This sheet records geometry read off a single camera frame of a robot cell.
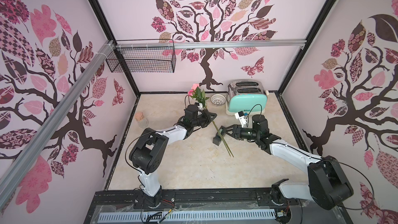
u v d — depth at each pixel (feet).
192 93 3.04
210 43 3.08
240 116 2.54
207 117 2.62
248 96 3.20
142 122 3.12
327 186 1.36
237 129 2.40
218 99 3.73
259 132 2.15
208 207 2.38
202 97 2.95
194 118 2.45
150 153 1.58
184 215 2.29
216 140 2.88
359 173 1.37
